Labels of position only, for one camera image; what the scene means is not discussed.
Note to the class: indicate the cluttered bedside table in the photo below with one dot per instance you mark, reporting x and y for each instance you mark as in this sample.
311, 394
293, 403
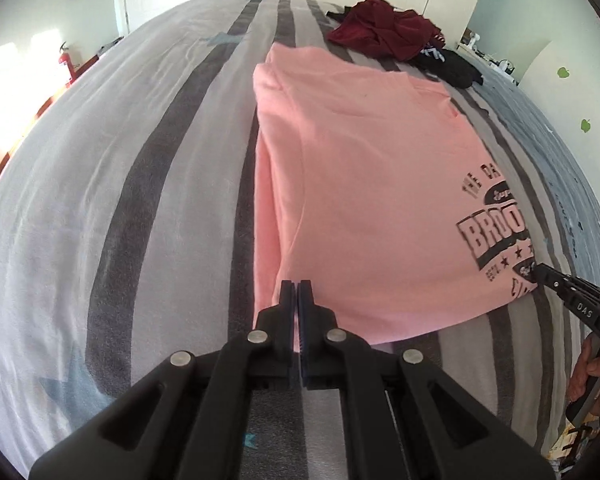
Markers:
468, 46

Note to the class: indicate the black garment with white print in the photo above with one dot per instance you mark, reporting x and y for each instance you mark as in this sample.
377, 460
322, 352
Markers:
448, 66

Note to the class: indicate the striped star bed sheet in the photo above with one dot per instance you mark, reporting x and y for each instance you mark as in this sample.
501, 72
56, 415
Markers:
127, 228

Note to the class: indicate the white headboard with green apples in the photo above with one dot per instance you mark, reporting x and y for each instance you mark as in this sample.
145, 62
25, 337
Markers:
568, 94

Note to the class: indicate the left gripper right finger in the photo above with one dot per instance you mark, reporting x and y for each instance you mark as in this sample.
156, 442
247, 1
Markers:
332, 358

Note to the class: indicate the pink t-shirt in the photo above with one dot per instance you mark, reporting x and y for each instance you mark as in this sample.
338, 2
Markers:
374, 187

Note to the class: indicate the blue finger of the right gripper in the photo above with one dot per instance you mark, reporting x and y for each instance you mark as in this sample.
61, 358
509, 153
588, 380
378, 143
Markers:
545, 274
566, 293

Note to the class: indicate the red fire extinguisher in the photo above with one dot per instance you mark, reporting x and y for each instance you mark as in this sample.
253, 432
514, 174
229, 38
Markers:
65, 62

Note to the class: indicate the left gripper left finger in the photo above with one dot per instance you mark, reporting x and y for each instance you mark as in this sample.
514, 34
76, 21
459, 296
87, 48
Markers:
254, 400

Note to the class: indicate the maroon garment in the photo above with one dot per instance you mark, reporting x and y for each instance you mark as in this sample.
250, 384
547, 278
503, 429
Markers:
376, 29

